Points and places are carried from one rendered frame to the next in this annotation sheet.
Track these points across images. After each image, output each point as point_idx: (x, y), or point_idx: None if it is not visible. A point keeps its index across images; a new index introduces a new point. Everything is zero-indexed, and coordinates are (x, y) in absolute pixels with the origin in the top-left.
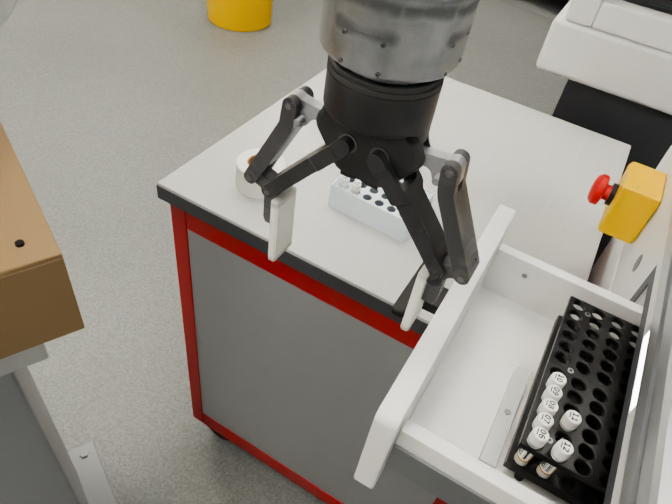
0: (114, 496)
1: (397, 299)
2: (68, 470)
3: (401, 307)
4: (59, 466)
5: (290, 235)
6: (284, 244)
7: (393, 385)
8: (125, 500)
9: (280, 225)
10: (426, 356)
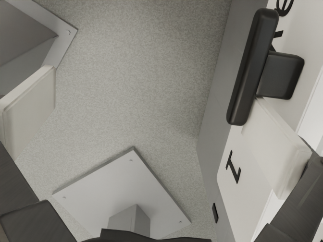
0: (37, 2)
1: (232, 112)
2: (6, 39)
3: (240, 123)
4: (4, 64)
5: (48, 79)
6: (50, 91)
7: (253, 237)
8: (44, 1)
9: (32, 128)
10: (283, 202)
